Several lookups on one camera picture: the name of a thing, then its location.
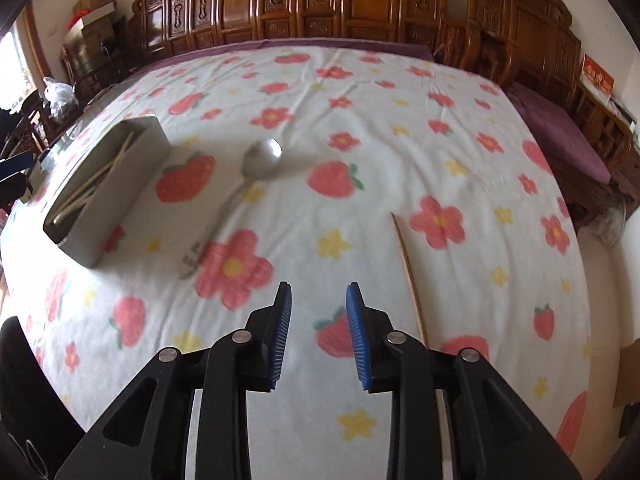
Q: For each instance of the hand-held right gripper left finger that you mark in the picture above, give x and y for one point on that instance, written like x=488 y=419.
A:
x=280 y=340

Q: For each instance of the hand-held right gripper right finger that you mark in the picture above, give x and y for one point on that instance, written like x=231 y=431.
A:
x=357 y=342

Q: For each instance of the metal rectangular tray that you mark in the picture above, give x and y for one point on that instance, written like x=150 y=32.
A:
x=130 y=175

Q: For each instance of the light wooden chopstick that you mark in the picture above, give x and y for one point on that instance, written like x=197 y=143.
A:
x=92 y=182
x=117 y=157

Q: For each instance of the brown wooden chopstick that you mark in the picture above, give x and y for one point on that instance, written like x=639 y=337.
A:
x=410 y=275

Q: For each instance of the floral strawberry print cloth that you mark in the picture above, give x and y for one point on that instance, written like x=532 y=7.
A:
x=350 y=200

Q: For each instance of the large metal spoon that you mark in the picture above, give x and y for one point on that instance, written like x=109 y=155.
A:
x=262 y=157

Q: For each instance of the curved wooden armrest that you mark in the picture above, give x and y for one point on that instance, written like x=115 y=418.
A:
x=480 y=50

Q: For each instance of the clear plastic bag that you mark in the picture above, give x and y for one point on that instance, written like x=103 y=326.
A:
x=59 y=97

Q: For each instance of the dark wooden cabinet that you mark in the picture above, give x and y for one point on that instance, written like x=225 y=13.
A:
x=92 y=67

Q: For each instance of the wooden side table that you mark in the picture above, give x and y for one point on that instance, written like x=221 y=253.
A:
x=607 y=125

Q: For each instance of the long carved wooden bench back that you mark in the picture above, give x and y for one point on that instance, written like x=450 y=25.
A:
x=300 y=0

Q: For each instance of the red box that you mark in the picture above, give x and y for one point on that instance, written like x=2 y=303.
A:
x=597 y=76

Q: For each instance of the carved wooden chair back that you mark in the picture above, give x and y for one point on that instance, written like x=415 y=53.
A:
x=530 y=25

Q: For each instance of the stack of cardboard boxes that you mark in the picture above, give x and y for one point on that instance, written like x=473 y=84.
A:
x=97 y=2

